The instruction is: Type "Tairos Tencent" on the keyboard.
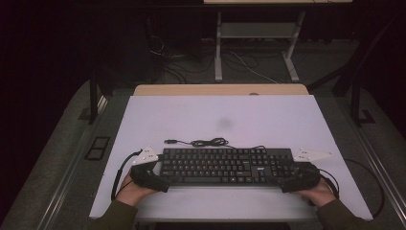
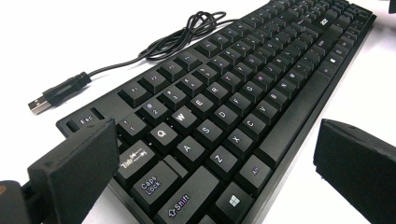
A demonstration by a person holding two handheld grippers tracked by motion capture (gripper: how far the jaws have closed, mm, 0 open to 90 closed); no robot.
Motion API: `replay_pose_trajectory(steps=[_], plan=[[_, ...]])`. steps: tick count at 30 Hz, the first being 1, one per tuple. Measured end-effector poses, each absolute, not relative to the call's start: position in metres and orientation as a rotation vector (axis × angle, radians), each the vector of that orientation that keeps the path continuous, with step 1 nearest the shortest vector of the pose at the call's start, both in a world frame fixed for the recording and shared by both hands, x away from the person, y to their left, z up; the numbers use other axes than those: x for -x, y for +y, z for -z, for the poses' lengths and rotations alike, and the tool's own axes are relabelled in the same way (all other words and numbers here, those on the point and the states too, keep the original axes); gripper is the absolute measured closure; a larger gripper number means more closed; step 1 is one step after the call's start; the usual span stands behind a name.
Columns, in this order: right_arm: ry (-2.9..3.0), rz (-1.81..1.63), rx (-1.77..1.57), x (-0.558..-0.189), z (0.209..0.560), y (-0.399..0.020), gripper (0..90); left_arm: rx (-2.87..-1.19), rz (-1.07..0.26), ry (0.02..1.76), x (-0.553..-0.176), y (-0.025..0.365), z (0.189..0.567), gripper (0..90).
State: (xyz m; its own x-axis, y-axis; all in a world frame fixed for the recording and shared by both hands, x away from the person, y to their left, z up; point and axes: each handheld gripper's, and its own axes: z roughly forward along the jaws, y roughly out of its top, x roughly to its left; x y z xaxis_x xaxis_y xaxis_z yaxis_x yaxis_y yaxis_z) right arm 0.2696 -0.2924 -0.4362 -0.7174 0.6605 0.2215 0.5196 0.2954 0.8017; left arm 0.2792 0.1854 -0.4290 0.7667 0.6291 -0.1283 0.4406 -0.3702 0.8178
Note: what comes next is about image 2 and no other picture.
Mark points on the black computer keyboard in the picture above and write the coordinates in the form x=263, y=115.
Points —
x=218, y=102

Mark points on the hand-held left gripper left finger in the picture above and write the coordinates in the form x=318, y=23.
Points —
x=77, y=168

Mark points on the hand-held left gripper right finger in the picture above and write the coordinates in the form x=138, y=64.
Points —
x=358, y=168

